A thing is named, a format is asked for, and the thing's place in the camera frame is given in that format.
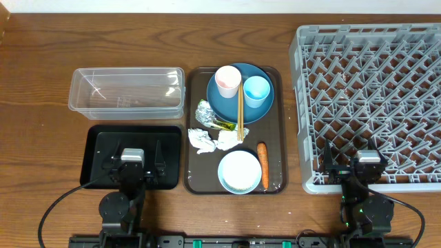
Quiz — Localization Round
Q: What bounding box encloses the foil snack wrapper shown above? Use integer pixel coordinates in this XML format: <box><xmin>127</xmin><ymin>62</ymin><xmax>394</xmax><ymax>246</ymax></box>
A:
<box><xmin>195</xmin><ymin>99</ymin><xmax>236</xmax><ymax>131</ymax></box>

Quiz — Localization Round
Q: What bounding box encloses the brown serving tray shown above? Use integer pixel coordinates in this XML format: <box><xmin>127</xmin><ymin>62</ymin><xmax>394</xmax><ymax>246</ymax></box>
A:
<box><xmin>183</xmin><ymin>66</ymin><xmax>288</xmax><ymax>195</ymax></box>

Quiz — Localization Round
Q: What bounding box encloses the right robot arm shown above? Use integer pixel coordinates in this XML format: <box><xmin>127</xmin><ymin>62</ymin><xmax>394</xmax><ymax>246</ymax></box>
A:
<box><xmin>320</xmin><ymin>141</ymin><xmax>394</xmax><ymax>247</ymax></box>

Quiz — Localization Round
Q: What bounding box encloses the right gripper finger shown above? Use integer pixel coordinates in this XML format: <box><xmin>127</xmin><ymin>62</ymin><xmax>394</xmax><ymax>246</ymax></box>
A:
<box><xmin>367</xmin><ymin>138</ymin><xmax>387</xmax><ymax>164</ymax></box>
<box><xmin>322</xmin><ymin>139</ymin><xmax>334</xmax><ymax>166</ymax></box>

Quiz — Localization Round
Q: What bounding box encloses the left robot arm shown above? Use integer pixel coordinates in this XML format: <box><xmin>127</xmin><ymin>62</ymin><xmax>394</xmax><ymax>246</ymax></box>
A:
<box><xmin>99</xmin><ymin>141</ymin><xmax>165</xmax><ymax>248</ymax></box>

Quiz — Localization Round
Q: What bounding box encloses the white tissue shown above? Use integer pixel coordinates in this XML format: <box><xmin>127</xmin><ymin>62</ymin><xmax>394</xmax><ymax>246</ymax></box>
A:
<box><xmin>216</xmin><ymin>127</ymin><xmax>243</xmax><ymax>151</ymax></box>
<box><xmin>187</xmin><ymin>128</ymin><xmax>217</xmax><ymax>154</ymax></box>

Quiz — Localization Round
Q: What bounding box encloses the pink cup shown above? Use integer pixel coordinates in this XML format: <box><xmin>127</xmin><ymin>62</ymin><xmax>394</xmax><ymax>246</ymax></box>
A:
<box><xmin>214</xmin><ymin>65</ymin><xmax>242</xmax><ymax>99</ymax></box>

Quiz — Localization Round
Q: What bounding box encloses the grey dishwasher rack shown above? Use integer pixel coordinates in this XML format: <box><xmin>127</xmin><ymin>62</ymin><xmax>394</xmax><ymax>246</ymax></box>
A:
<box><xmin>289</xmin><ymin>23</ymin><xmax>440</xmax><ymax>194</ymax></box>

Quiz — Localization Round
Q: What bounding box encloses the left wooden chopstick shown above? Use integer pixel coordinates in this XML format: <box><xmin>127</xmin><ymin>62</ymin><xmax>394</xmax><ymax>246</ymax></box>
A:
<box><xmin>237</xmin><ymin>81</ymin><xmax>243</xmax><ymax>141</ymax></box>

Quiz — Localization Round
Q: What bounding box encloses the wooden chopstick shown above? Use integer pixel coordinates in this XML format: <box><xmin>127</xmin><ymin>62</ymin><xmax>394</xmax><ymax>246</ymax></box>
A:
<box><xmin>237</xmin><ymin>81</ymin><xmax>243</xmax><ymax>141</ymax></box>
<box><xmin>238</xmin><ymin>81</ymin><xmax>244</xmax><ymax>141</ymax></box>

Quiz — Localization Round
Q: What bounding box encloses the light blue cup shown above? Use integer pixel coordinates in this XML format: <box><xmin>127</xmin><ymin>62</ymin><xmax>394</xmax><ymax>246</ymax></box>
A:
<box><xmin>243</xmin><ymin>76</ymin><xmax>270</xmax><ymax>108</ymax></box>

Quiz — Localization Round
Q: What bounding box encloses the right wooden chopstick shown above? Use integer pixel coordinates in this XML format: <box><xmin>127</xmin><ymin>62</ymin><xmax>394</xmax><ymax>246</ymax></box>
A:
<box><xmin>238</xmin><ymin>81</ymin><xmax>244</xmax><ymax>141</ymax></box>

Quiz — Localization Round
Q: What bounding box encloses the clear plastic bin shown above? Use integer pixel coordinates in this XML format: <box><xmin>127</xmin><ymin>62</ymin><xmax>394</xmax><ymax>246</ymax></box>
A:
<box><xmin>68</xmin><ymin>67</ymin><xmax>185</xmax><ymax>121</ymax></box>

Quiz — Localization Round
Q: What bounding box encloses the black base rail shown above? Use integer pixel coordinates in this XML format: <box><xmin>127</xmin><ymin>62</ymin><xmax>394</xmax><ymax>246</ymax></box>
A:
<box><xmin>68</xmin><ymin>236</ymin><xmax>413</xmax><ymax>248</ymax></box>

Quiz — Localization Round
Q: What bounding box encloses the light blue rice bowl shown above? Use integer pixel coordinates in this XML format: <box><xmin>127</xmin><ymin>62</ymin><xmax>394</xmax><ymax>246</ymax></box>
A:
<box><xmin>218</xmin><ymin>150</ymin><xmax>262</xmax><ymax>195</ymax></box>

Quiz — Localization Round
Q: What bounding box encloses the black plastic tray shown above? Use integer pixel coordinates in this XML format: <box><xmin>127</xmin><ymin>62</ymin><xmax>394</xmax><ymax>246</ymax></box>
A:
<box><xmin>79</xmin><ymin>125</ymin><xmax>181</xmax><ymax>189</ymax></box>

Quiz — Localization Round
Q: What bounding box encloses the orange carrot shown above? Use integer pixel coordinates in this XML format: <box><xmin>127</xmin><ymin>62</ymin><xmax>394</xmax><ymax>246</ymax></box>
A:
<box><xmin>257</xmin><ymin>143</ymin><xmax>269</xmax><ymax>190</ymax></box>

